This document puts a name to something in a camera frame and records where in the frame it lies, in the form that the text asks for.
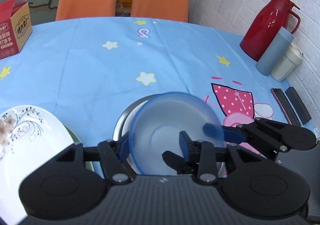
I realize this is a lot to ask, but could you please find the stainless steel bowl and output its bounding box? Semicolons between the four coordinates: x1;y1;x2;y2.
112;93;228;178

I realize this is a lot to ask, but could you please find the blue translucent plastic bowl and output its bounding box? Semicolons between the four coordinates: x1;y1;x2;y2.
129;92;225;175

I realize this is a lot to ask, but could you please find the small floral white plate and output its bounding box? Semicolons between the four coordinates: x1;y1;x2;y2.
1;105;73;224

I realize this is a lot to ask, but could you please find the black smartphone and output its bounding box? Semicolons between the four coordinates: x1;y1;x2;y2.
270;88;301;127

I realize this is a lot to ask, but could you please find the black rectangular case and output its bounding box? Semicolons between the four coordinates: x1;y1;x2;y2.
285;87;312;125

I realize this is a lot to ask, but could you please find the cream white cup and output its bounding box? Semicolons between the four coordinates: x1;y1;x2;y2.
270;44;303;82

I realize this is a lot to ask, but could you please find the blue patterned tablecloth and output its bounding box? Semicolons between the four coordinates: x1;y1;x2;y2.
0;16;320;186

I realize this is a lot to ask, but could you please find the grey blue tumbler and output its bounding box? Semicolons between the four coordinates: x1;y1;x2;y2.
255;27;294;76

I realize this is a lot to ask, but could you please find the red thermos jug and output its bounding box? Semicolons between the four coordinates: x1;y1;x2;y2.
240;0;301;61

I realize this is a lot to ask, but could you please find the red cracker box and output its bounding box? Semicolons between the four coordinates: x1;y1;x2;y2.
0;0;32;59

